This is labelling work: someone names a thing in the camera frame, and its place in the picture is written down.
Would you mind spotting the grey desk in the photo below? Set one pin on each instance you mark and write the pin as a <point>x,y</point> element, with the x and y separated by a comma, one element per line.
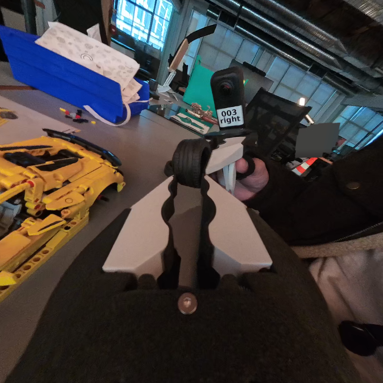
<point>143,143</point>

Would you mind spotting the silver ceiling duct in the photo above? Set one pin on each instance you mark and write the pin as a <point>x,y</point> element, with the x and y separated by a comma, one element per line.
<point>299,27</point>

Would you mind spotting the black standing panel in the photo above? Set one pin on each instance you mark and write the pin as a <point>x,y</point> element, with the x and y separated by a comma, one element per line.
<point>77,12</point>

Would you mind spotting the wheel picture instruction booklet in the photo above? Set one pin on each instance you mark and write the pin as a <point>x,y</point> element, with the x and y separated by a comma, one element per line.
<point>30,125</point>

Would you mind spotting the cluster of small loose bricks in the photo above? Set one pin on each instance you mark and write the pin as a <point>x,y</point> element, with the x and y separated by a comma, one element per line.
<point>76,115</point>

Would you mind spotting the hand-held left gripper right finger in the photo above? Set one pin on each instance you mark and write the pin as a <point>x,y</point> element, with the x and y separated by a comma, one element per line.
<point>239,239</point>

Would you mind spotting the grey shirt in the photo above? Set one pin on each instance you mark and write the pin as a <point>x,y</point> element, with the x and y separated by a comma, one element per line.
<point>344,284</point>

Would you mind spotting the orange striped traffic cone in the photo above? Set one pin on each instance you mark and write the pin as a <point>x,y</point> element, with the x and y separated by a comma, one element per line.
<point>305,166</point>

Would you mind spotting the bright window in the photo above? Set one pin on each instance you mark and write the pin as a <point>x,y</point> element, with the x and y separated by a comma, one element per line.
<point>143,18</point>

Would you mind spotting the person's right hand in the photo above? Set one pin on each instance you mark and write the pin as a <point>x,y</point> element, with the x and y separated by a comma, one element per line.
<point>258,179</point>

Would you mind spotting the small wooden model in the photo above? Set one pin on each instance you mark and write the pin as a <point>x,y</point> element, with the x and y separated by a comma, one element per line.
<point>202,113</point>

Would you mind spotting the yellow toy brick car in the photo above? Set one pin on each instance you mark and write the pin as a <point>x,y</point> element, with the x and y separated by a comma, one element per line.
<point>45,179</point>

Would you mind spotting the dark tilted panel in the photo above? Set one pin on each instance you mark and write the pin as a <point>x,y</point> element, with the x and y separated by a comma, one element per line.
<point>275,119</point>

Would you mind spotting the brown wooden post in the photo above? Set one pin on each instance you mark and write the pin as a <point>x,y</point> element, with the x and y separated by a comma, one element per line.
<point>106,21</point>

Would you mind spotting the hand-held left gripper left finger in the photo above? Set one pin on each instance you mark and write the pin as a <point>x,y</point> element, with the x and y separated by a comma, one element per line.
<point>134,239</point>

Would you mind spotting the blue plastic bin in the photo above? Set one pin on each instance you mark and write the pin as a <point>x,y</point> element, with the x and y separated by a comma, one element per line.
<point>59,77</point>

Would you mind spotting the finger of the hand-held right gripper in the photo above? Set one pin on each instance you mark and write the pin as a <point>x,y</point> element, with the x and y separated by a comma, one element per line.
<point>227,155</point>

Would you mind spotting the teal green box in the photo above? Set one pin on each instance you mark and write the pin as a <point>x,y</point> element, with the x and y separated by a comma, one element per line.
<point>197,86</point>

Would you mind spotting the small dark cup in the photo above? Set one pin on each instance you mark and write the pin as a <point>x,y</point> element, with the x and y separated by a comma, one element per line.
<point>153,85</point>

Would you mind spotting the green and white leaflet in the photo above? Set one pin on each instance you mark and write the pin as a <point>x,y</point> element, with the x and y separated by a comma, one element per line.
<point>191,122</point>

